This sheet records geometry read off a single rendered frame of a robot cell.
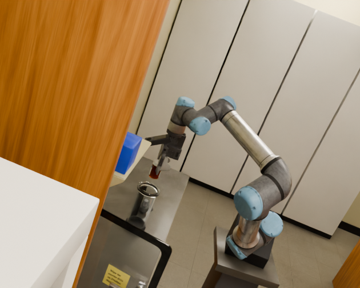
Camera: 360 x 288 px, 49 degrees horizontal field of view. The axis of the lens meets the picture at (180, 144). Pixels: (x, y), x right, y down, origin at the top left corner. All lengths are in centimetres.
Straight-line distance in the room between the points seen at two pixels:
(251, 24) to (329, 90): 101
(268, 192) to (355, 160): 312
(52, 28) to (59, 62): 8
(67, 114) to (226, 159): 348
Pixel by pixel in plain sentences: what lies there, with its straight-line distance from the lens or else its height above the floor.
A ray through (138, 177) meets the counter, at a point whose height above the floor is 94.
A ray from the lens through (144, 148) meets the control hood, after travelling 137.
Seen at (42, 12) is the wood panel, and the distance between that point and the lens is 103.
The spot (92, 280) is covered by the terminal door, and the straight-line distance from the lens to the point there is 136.
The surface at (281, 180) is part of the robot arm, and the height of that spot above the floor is 155.
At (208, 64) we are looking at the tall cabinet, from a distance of 417.
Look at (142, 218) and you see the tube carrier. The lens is 188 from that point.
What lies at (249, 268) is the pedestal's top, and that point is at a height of 94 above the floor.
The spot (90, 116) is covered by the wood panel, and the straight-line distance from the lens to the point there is 103.
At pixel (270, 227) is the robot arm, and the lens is 185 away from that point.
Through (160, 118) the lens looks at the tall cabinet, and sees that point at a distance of 438.
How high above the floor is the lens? 208
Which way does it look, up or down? 22 degrees down
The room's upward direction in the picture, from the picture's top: 21 degrees clockwise
